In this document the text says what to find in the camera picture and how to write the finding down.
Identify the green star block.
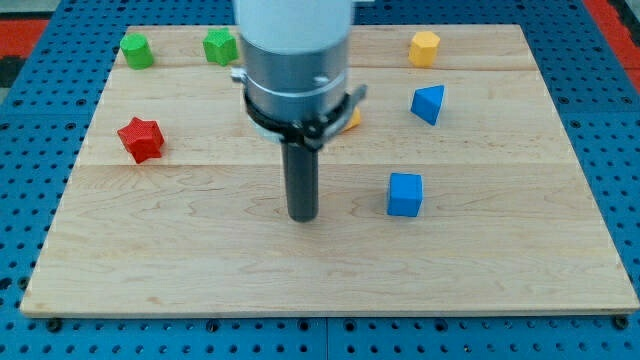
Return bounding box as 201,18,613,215
203,28,239,66

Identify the yellow hexagon block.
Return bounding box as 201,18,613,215
408,31,441,68

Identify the red star block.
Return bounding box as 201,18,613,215
117,117,164,164

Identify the blue cube block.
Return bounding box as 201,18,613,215
387,173,423,217

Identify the orange block behind arm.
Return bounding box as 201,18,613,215
343,107,361,132

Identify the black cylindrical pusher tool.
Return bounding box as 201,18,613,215
281,144,319,223

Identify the wooden board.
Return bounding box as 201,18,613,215
21,25,639,318

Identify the blue triangle block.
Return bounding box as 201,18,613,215
410,85,445,126

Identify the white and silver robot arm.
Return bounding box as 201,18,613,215
232,0,367,151

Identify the green cylinder block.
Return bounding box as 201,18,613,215
120,33,154,70

